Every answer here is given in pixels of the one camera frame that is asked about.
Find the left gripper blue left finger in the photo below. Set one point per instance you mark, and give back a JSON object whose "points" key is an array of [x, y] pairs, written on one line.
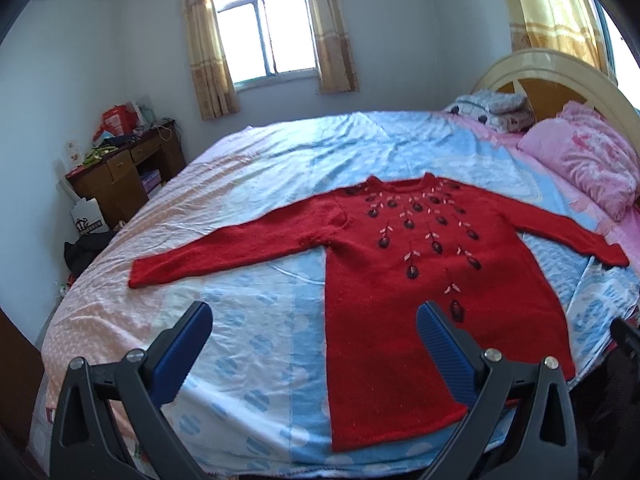
{"points": [[86, 440]]}

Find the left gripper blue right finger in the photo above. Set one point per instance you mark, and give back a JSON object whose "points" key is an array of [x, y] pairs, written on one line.
{"points": [[519, 423]]}

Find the red knitted sweater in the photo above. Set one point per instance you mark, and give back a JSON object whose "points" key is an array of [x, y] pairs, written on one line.
{"points": [[391, 246]]}

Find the blue pink bed sheet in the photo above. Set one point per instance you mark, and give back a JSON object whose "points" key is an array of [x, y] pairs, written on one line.
{"points": [[255, 400]]}

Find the black bag on floor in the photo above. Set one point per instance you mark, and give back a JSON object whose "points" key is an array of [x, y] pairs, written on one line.
{"points": [[79, 255]]}

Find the pink floral pillow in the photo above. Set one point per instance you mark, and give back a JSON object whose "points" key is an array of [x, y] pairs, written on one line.
{"points": [[582, 148]]}

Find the white paper bag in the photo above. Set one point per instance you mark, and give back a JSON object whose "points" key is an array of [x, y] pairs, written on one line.
{"points": [[88, 218]]}

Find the brown wooden desk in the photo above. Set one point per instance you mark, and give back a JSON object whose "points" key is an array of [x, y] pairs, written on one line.
{"points": [[121, 181]]}

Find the grey white folded blanket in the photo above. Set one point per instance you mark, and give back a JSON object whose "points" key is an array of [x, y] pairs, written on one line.
{"points": [[503, 112]]}

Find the cream wooden headboard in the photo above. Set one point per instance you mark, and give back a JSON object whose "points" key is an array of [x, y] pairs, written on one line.
{"points": [[550, 79]]}

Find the red bag on desk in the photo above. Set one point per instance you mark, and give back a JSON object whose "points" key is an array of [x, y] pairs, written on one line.
{"points": [[118, 120]]}

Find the yellow curtain near headboard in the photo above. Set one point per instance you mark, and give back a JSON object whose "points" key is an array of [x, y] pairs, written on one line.
{"points": [[567, 26]]}

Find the left beige curtain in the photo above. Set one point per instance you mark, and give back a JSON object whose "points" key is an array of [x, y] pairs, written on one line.
{"points": [[213, 85]]}

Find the beige curtain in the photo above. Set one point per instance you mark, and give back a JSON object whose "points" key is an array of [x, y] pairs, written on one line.
{"points": [[336, 67], [213, 85]]}

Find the right beige curtain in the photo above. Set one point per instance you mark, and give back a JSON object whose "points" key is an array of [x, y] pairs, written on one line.
{"points": [[336, 67]]}

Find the far window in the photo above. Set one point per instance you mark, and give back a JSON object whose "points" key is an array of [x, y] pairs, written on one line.
{"points": [[266, 41]]}

